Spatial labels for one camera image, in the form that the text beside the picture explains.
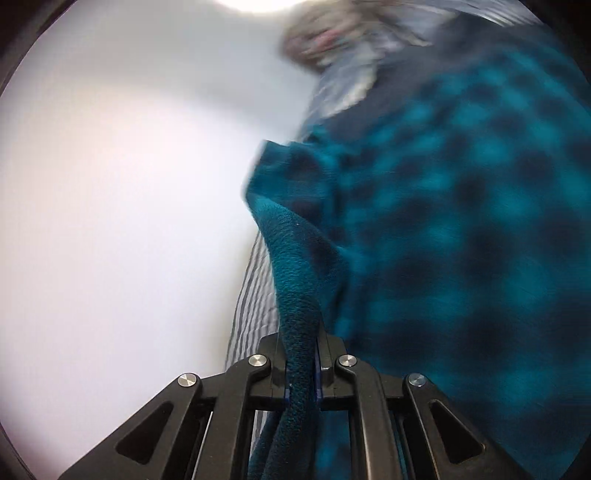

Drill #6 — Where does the teal plaid fleece jacket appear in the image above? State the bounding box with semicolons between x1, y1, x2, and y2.
245;34;590;479

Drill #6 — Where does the blue white striped quilt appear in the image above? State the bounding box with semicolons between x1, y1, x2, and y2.
225;232;280;368

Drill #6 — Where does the blue checked bed sheet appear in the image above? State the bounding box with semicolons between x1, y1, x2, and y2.
297;1;513;139

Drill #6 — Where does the floral folded blanket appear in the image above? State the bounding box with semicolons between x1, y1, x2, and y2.
280;1;392;72

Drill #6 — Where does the ring light on tripod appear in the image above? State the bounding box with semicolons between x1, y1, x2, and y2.
214;0;304;17

